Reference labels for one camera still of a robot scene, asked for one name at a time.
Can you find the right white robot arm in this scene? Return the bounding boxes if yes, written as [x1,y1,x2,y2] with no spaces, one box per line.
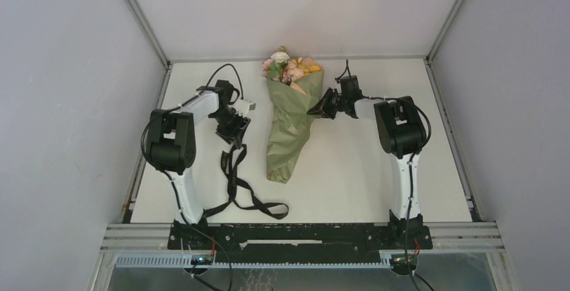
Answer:
[307,88,432,248]

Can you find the yellow fake flower stem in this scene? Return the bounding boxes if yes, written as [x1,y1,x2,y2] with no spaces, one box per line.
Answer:
[293,56,323,74]

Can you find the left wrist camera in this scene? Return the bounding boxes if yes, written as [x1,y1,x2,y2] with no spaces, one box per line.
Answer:
[214,79,241,106]

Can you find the orange wrapping paper sheet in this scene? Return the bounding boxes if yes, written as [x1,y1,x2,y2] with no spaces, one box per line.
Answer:
[266,71,325,183]

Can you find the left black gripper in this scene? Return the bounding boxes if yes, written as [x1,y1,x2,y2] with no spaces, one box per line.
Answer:
[211,108,251,149]

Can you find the black mounting base plate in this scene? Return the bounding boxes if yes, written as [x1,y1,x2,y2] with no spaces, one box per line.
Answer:
[167,222,434,251]

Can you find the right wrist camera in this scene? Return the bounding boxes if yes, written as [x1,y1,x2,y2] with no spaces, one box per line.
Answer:
[338,75,362,101]

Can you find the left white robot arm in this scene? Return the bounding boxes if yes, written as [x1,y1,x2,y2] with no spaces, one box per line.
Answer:
[141,87,255,249]

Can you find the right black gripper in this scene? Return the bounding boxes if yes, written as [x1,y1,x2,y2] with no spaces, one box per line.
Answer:
[308,87,348,119]

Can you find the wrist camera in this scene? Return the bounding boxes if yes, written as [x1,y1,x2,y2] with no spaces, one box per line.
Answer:
[338,75,362,101]
[214,79,241,106]

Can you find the black ribbon strap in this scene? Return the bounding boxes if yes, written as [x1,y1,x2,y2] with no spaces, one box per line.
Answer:
[202,143,290,221]

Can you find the pink fake flower stem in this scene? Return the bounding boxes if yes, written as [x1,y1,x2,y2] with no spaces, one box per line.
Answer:
[262,59,309,84]

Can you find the white cable duct rail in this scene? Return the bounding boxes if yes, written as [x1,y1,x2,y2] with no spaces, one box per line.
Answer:
[115,254,393,269]

